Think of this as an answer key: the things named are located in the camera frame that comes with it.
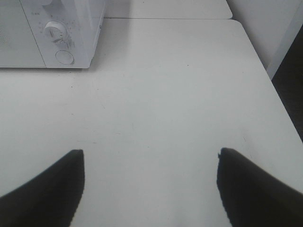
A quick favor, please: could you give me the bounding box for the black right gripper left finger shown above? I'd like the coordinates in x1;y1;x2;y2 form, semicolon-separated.
0;149;85;227

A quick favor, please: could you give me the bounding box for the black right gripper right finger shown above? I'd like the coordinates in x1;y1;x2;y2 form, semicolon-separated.
217;148;303;227

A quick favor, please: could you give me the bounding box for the round white door button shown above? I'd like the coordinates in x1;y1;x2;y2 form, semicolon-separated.
55;51;74;65

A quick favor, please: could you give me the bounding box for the white timer knob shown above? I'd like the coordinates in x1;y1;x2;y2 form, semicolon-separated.
43;21;67;44

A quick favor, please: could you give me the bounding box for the white microwave oven body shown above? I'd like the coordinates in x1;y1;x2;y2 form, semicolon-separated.
20;0;107;69

